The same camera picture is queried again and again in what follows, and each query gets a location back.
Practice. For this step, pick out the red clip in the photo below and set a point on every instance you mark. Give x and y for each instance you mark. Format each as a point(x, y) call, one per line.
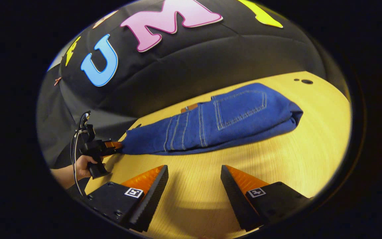
point(57, 80)

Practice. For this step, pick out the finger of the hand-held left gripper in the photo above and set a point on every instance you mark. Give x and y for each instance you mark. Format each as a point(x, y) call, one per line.
point(113, 145)

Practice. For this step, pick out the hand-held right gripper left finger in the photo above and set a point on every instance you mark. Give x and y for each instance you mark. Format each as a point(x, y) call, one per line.
point(153, 199)

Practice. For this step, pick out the blue jeans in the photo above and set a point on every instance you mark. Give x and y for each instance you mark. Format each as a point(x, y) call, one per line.
point(237, 113)

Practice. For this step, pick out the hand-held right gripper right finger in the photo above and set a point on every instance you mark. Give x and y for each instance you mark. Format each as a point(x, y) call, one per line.
point(235, 199)

